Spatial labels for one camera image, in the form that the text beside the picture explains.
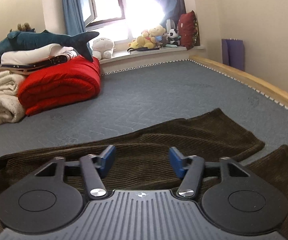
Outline cream folded blanket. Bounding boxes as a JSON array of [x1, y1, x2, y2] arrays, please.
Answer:
[[0, 70, 25, 125]]

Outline red folded blanket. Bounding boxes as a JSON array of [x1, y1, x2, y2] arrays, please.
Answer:
[[18, 56, 101, 116]]

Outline purple folded mat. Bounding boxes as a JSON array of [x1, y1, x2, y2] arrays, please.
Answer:
[[221, 39, 245, 71]]

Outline blue shark plush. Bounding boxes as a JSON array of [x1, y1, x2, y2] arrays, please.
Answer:
[[0, 30, 100, 62]]

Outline window frame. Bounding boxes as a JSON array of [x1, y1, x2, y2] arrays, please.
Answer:
[[81, 0, 125, 28]]

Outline white plush toy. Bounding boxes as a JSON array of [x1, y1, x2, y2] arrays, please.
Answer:
[[92, 38, 115, 60]]

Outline brown corduroy pants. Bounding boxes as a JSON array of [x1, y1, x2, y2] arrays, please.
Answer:
[[0, 108, 288, 237]]

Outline panda plush toy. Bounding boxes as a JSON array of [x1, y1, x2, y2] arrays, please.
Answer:
[[167, 28, 181, 46]]

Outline yellow plush bear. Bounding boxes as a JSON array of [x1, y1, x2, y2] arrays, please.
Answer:
[[127, 25, 167, 52]]

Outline wooden bed frame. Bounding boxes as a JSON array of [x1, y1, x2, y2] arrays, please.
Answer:
[[0, 55, 288, 120]]

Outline blue curtain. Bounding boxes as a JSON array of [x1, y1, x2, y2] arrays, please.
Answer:
[[60, 0, 94, 55]]

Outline dark red cushion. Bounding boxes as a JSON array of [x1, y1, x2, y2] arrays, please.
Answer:
[[178, 10, 200, 50]]

